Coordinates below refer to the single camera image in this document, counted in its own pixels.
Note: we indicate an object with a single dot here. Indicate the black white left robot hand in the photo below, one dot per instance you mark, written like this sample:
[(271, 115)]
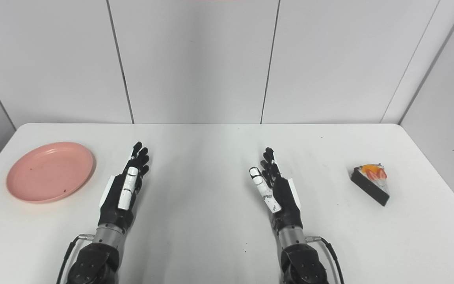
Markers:
[(114, 207)]

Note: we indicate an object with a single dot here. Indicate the chocolate cake slice with fruit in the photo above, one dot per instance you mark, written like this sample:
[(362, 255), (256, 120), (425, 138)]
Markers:
[(371, 187)]

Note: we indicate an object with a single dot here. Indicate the pink round plate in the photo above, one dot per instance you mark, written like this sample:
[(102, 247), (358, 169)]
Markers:
[(49, 171)]

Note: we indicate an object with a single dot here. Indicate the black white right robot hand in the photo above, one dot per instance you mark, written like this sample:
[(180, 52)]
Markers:
[(286, 201)]

